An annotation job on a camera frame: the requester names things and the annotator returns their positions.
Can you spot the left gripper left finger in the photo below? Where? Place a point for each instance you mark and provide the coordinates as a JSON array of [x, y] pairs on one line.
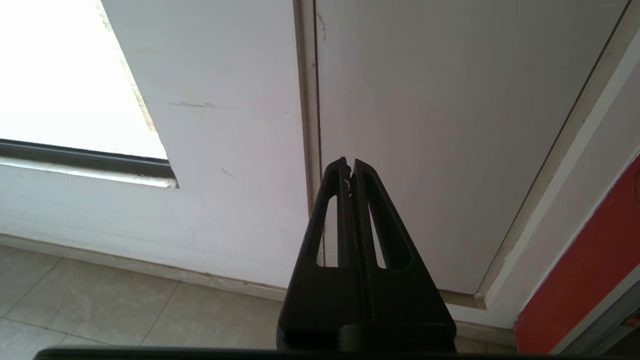
[[320, 302]]

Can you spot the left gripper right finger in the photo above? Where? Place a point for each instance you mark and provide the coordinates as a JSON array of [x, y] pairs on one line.
[[400, 305]]

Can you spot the white door panel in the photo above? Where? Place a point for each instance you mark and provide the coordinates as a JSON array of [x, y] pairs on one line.
[[440, 135]]

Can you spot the red cabinet door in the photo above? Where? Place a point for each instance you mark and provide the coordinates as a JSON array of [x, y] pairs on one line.
[[582, 275]]

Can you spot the white door frame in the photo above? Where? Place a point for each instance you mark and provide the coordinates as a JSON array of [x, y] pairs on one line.
[[560, 200]]

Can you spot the window with black frame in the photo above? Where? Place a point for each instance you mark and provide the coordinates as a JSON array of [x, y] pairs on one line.
[[70, 80]]

